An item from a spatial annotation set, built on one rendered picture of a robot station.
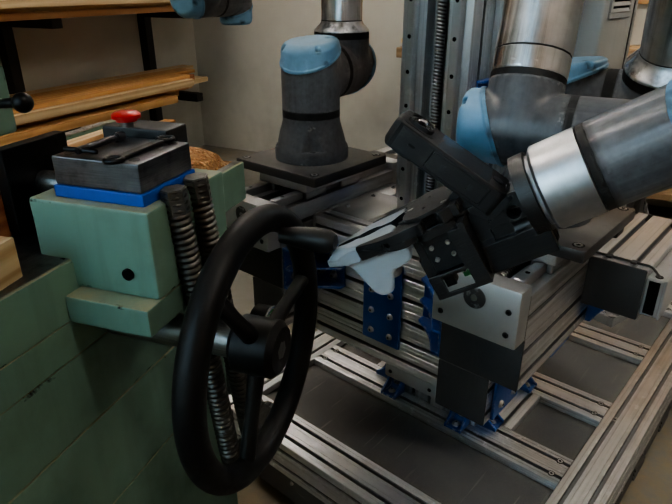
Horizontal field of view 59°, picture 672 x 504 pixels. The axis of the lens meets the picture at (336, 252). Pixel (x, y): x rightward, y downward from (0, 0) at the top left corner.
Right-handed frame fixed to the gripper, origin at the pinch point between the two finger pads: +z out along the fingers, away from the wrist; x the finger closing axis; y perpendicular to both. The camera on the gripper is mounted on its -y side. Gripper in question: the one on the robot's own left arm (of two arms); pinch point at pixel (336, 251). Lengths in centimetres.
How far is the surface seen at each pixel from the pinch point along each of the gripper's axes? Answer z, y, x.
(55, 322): 23.2, -8.1, -13.2
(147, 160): 8.4, -16.6, -6.6
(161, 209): 9.6, -12.2, -7.4
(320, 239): -0.4, -2.3, -2.2
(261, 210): 2.4, -7.6, -4.0
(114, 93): 184, -73, 215
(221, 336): 12.6, 1.6, -6.7
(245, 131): 199, -25, 340
